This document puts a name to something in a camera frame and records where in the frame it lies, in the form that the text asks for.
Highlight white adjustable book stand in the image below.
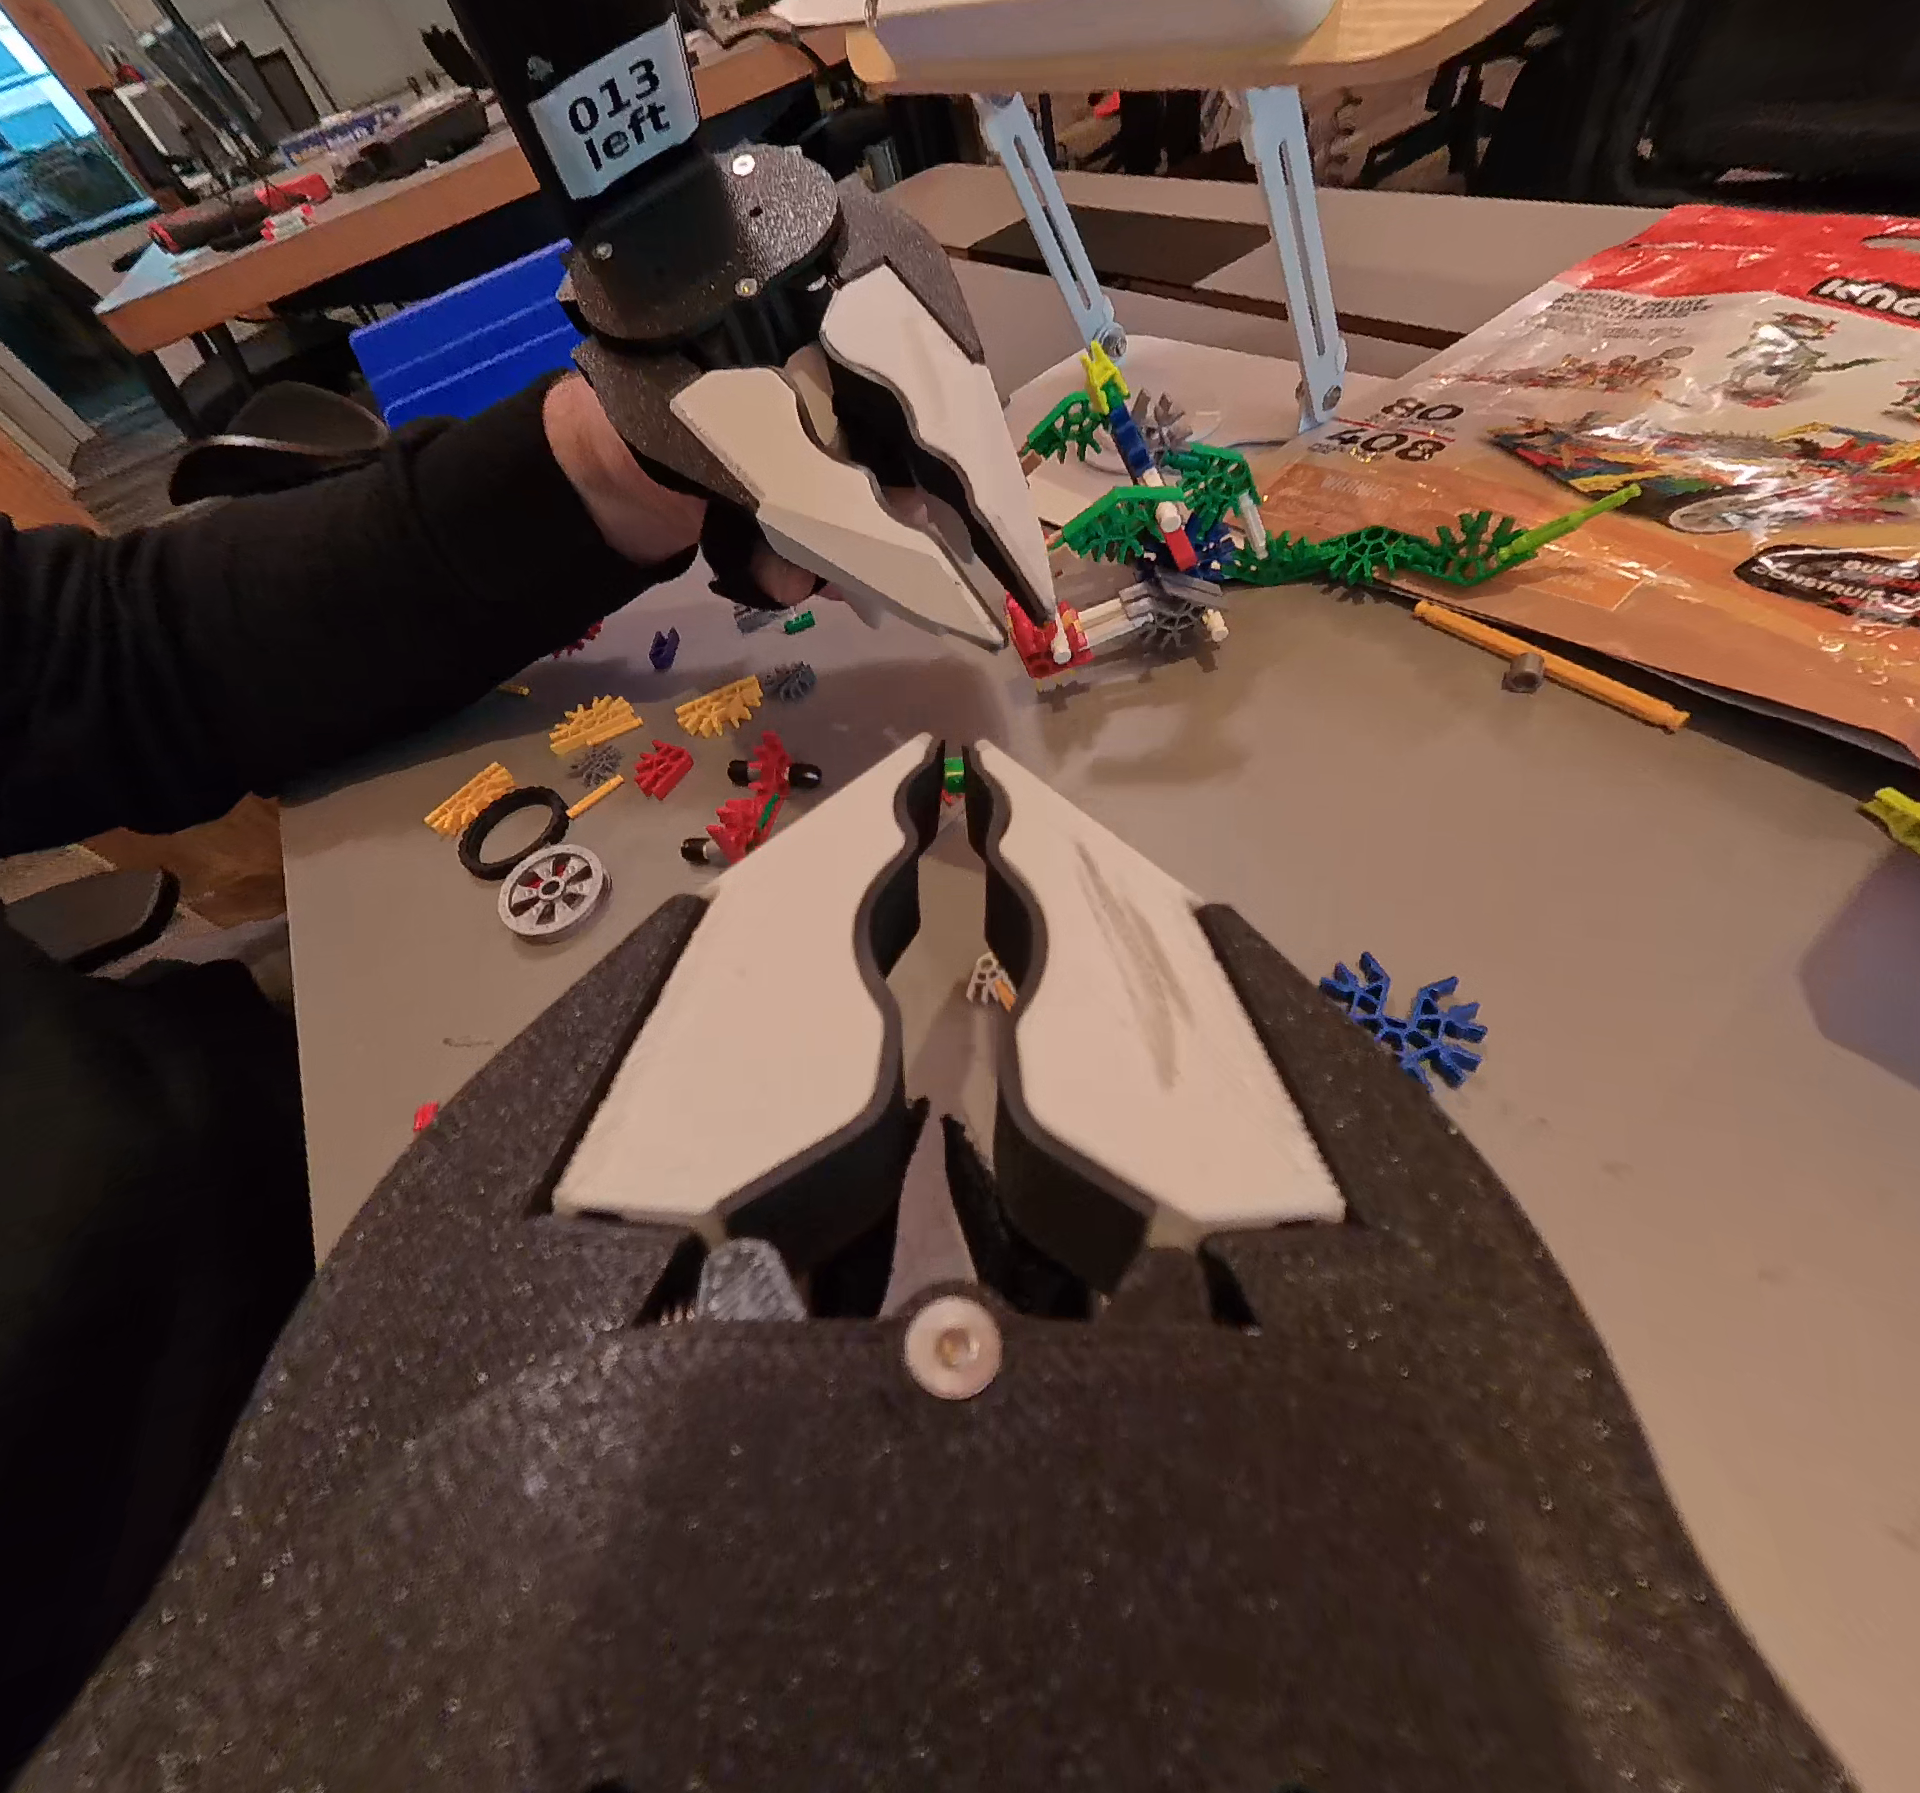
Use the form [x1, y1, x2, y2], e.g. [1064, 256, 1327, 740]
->
[845, 0, 1705, 449]

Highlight blue bin with square tag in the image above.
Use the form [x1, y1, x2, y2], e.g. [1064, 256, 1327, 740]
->
[350, 246, 579, 426]

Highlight blue and yellow rod frame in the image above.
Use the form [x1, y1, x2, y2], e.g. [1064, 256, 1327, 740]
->
[942, 753, 1022, 1016]

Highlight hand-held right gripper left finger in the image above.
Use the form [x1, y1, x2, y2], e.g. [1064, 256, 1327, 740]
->
[553, 732, 948, 1322]

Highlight red toy set bag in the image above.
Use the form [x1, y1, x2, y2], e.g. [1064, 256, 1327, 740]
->
[1262, 206, 1920, 762]

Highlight blue snowflake connector pair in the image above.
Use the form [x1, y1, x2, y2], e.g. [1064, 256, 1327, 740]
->
[1320, 954, 1491, 1091]

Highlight wooden office desk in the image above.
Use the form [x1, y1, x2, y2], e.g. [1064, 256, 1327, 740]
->
[102, 56, 849, 353]

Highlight person's dark clothed body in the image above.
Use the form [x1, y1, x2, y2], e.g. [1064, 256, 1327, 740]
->
[0, 908, 320, 1766]

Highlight red connector assembly black caps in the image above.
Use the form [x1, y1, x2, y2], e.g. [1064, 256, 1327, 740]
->
[681, 732, 824, 868]

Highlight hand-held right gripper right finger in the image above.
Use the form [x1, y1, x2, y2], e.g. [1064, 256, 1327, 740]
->
[942, 737, 1347, 1322]

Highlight orange rod with grey clip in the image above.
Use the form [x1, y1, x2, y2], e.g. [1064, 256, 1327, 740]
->
[1415, 595, 1687, 737]

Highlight person's left hand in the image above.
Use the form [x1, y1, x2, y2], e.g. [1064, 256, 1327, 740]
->
[544, 377, 834, 611]

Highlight silver spoked wheel hub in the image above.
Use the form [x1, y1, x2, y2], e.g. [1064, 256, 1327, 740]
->
[498, 838, 615, 947]

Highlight person's left forearm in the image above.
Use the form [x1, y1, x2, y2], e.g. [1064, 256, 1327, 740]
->
[0, 377, 696, 852]

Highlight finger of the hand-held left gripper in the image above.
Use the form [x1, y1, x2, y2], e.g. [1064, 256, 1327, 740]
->
[674, 365, 1012, 651]
[816, 263, 1064, 620]

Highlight black office chair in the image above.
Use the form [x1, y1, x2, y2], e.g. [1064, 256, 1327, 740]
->
[1498, 0, 1920, 215]

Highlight multicoloured toy construction model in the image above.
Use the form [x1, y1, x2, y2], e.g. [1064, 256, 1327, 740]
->
[998, 340, 1642, 686]

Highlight black rubber tyre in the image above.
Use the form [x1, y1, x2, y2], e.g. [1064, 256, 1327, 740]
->
[463, 785, 571, 878]

